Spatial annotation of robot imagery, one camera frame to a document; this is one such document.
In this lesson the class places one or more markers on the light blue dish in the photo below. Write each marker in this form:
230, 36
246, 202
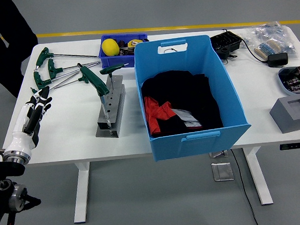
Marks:
285, 90

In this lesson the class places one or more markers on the white table leg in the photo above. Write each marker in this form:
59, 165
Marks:
257, 177
82, 194

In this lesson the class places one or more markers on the small metal floor plate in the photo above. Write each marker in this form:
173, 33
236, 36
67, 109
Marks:
218, 154

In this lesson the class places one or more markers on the clear plastic parts bags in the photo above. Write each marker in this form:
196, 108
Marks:
268, 32

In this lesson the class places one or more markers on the large blue plastic box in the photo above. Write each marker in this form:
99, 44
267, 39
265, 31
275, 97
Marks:
193, 145

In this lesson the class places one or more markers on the yellow lemon-shaped ball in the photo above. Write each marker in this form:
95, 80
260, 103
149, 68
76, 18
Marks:
110, 47

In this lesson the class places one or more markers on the beige resistor strip bundle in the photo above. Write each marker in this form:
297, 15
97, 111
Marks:
266, 49

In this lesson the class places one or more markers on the dark brown round part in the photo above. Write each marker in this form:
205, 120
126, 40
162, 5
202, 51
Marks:
122, 44

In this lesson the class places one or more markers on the yellow tape measure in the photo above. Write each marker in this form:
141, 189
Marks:
133, 43

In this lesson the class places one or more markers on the black cloth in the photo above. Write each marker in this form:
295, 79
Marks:
184, 94

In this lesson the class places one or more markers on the grey white cloth piece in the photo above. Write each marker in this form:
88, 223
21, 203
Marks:
186, 115

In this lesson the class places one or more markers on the red cloth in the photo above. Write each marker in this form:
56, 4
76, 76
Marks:
155, 112

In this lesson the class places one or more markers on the black plastic tray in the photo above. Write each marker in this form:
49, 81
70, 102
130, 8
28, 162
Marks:
225, 41

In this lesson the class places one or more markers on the small dark blue bin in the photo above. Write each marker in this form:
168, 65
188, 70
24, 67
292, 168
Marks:
115, 60

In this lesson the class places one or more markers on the grey metal tool holder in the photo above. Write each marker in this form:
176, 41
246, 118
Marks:
120, 107

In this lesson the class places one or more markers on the person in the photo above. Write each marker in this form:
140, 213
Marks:
18, 29

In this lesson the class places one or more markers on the grey block with square recess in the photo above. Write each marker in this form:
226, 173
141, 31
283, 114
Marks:
287, 118

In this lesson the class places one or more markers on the black power adapter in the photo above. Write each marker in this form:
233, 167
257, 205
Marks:
277, 59

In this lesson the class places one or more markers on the pile of dark capacitors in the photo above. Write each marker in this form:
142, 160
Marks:
297, 81

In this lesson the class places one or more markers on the black table control panel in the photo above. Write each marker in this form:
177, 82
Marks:
296, 145

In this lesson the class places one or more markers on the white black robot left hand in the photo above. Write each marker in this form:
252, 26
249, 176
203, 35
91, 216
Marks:
20, 142

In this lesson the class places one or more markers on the yellow floor tape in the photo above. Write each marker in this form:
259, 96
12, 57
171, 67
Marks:
159, 29

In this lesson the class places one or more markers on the large metal floor plate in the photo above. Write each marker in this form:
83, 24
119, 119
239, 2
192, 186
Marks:
222, 171

